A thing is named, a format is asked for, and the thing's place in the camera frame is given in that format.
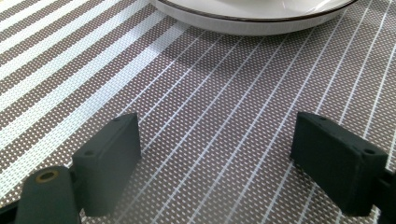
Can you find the brown white striped placemat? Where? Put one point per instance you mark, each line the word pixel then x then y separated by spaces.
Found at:
pixel 214 109

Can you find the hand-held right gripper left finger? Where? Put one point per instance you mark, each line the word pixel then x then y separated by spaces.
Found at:
pixel 107 165

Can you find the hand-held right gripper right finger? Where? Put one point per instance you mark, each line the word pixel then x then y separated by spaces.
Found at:
pixel 337 166

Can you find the white plate with dark rim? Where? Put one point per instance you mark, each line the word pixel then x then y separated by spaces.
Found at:
pixel 249 18

